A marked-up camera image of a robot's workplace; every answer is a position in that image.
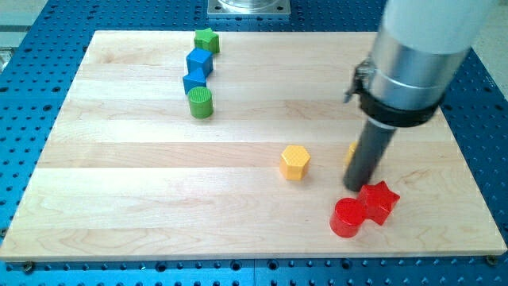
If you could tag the blue perforated metal table plate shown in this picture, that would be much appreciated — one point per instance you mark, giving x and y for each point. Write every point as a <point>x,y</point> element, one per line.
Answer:
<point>35,83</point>

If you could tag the blue triangle block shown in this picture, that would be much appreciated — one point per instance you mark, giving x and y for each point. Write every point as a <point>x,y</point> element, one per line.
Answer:
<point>195,78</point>

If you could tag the green star block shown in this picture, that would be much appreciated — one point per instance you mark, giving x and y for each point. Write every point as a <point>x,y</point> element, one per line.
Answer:
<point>207,39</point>

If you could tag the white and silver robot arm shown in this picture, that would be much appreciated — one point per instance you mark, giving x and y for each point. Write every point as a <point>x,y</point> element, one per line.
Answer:
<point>417,50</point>

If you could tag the light wooden board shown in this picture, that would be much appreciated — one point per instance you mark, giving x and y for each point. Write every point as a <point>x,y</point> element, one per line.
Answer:
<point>128,174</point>

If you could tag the yellow hexagon block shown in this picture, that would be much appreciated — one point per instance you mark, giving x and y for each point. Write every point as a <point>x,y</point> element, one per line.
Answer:
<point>295,162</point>

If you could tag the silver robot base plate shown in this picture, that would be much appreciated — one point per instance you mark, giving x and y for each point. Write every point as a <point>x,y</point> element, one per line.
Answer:
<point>248,7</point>

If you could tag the red star block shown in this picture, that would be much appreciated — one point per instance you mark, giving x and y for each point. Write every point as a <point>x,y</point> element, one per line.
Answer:
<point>379,201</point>

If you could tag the red cylinder block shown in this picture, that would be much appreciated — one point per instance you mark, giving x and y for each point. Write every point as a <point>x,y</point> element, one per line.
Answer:
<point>347,217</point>

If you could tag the green cylinder block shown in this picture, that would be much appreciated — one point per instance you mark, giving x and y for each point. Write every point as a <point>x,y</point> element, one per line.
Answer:
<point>200,102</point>

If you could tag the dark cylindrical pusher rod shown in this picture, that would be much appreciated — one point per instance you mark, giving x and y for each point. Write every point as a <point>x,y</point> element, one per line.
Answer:
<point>372,144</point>

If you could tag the yellow block behind rod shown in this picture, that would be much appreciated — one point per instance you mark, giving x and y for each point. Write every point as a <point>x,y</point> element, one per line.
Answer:
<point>350,153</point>

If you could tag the blue cube block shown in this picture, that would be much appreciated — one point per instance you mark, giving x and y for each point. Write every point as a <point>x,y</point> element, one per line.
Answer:
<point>200,58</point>

